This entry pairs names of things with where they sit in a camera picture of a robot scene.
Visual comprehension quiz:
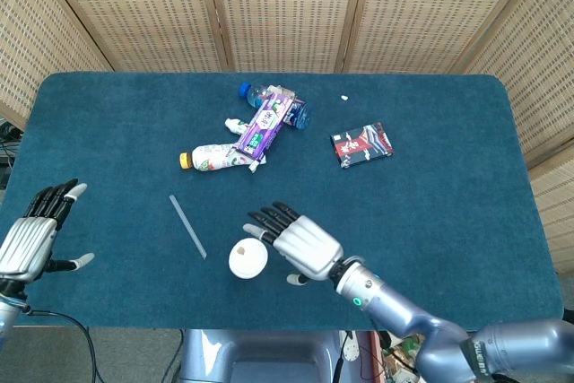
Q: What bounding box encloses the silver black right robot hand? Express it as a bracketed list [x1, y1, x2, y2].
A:
[242, 201, 345, 286]

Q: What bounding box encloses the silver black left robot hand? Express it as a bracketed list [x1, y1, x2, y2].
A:
[0, 178, 96, 285]

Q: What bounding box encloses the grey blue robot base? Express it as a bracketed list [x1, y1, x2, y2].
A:
[178, 328, 360, 383]

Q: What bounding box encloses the clear plastic straw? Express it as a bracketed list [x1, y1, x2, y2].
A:
[169, 195, 208, 260]

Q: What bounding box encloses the black red card box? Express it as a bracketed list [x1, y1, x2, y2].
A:
[330, 121, 396, 170]

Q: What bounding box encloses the blue table cloth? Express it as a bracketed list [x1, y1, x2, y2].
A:
[0, 71, 566, 330]

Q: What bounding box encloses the purple carton box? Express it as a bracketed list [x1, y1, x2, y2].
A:
[231, 84, 308, 164]

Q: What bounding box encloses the clear plastic bottle blue cap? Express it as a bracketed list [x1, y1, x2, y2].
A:
[237, 82, 311, 131]

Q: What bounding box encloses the white plastic bottle yellow cap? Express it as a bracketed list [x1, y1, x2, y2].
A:
[179, 142, 267, 174]

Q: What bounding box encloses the crumpled white packet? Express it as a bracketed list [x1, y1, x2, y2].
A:
[223, 117, 248, 135]

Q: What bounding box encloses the red bin with trash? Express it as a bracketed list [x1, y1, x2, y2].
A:
[358, 331, 427, 383]

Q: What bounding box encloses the woven wooden folding screen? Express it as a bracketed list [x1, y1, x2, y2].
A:
[0, 0, 574, 274]

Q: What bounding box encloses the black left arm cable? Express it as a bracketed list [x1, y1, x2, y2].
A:
[17, 305, 99, 383]

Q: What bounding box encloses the black cable white plug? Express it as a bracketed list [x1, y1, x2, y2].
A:
[335, 330, 360, 383]

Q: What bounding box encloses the black cable bundle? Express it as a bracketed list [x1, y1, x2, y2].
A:
[0, 120, 23, 191]

